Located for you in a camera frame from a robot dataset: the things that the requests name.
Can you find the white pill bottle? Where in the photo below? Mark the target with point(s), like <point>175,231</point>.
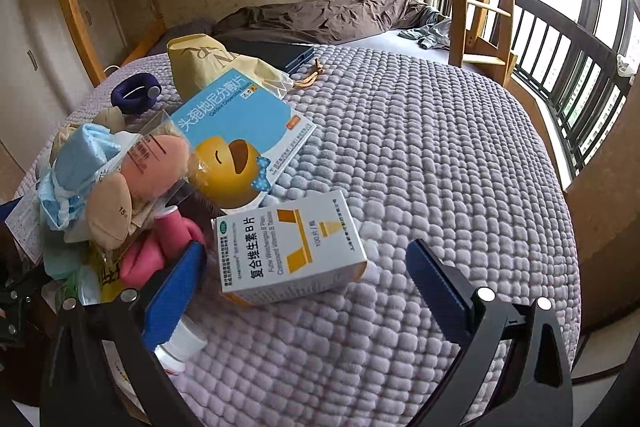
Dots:
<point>186,341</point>

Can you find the blue face mask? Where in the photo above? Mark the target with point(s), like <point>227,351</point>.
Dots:
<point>63,190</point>

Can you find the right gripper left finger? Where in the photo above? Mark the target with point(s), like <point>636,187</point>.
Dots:
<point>78,388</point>

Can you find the beige KN95 mask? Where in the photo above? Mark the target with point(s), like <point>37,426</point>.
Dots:
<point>109,211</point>

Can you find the clear plastic toy package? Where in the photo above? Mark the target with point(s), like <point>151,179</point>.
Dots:
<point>158,160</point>

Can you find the brown rumpled duvet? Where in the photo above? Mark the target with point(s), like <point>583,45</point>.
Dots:
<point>324,21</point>

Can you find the black flat box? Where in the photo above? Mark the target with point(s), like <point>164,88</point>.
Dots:
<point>287,57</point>

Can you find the white vitamin B box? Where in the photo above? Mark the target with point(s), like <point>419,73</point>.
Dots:
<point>286,251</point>

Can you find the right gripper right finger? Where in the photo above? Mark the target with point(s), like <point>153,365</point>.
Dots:
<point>534,386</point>

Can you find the grey-green clothes on bed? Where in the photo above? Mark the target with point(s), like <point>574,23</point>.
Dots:
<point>431,36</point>

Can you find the yellow snack wrapper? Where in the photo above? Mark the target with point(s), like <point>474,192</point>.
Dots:
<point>108,273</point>

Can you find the purple ring tube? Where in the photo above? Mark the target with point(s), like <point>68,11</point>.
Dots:
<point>136,94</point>

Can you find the dark balcony railing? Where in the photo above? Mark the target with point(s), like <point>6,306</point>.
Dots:
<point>574,73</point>

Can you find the lilac quilted blanket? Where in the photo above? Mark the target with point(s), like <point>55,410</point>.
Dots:
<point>420,150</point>

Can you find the blue medicine box duck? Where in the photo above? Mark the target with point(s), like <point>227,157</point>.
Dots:
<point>243,137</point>

